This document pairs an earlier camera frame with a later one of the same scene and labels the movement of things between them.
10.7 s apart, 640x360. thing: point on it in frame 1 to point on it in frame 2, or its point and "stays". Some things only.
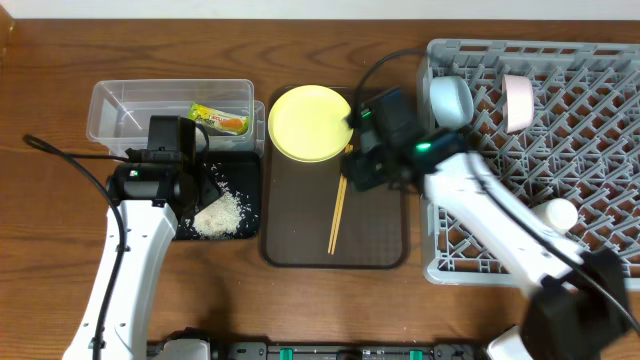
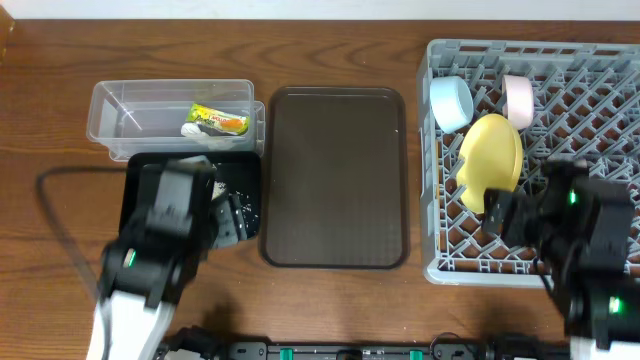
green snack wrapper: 222,121 stays
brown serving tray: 296,218 stays
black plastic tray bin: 234,172 stays
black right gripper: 361,170 to 505,218
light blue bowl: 452,101 stays
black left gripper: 198,198 to 228,220
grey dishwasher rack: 557,120 stays
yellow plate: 306,124 to 492,155
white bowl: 518,102 stays
